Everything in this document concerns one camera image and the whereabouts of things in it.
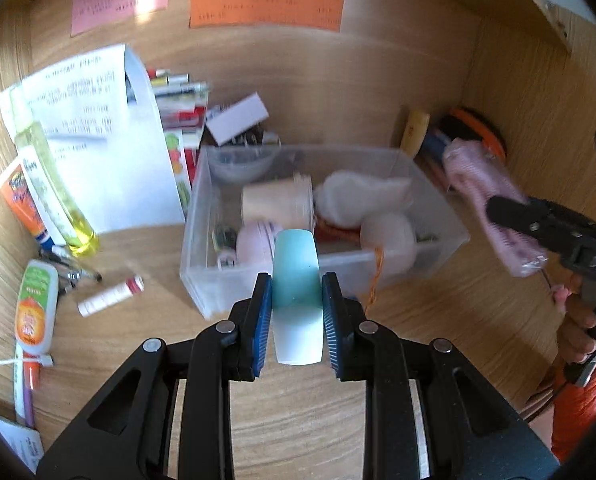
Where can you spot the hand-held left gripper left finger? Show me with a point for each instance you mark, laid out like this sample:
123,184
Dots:
263,325

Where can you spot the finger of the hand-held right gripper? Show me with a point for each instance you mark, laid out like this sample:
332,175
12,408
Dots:
507,212

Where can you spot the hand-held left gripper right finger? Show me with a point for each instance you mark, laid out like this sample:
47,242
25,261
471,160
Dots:
330,325

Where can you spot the pink packet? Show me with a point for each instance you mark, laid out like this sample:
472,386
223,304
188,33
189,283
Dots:
477,175

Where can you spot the teal white oval case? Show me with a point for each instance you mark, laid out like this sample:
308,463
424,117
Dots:
297,285

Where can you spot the gold tassel ornament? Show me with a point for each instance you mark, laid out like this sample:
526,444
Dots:
376,272

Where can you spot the pink round case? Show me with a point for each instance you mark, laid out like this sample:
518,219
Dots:
253,245

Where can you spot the clear plastic storage box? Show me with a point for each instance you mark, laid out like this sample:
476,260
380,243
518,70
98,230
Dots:
203,260

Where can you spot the translucent white jar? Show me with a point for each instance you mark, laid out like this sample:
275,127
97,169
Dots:
390,240

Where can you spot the beige cup clear lid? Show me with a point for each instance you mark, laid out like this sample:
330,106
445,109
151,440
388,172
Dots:
273,202

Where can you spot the white fluffy cloth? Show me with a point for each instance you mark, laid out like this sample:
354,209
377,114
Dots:
357,192

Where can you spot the person's right forearm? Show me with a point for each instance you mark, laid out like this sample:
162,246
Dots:
582,415

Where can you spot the wooden desktop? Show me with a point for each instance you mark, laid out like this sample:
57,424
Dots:
298,435

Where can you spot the person's right hand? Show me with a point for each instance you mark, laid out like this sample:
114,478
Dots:
577,330

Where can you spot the black orange round case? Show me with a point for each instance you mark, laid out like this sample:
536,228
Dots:
482,127

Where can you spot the blue pencil case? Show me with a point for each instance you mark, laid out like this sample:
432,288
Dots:
435,152

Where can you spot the yellow tube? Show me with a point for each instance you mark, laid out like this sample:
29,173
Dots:
415,130

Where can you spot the white pink lip balm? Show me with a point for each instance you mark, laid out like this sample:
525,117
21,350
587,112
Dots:
108,296

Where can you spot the white ceramic bowl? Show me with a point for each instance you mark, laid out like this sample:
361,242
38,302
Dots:
240,165

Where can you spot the metal binder clips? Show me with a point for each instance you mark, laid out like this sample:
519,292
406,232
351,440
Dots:
260,138

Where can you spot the black silver pens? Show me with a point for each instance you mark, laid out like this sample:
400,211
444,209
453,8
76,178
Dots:
73,272

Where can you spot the white printed paper sheets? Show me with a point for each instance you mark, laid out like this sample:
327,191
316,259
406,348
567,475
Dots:
128,170

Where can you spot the white rectangular block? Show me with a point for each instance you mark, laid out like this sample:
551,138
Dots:
235,120

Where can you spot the white bottle orange label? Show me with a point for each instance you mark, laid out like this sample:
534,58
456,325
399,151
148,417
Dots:
37,310

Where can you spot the stack of booklets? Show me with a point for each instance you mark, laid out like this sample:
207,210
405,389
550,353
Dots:
183,110

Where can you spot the yellow spray bottle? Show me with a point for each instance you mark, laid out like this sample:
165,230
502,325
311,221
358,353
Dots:
63,195

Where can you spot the purple highlighter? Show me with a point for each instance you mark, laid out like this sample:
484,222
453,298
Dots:
24,400

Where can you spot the white tube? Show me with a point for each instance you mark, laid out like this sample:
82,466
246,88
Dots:
40,185

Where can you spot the printed paper leaflet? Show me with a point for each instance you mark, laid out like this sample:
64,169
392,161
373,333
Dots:
20,445

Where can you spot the orange sunscreen tube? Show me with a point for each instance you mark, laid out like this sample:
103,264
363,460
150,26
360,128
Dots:
20,200

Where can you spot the orange paper note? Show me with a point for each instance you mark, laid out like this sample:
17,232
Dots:
268,7

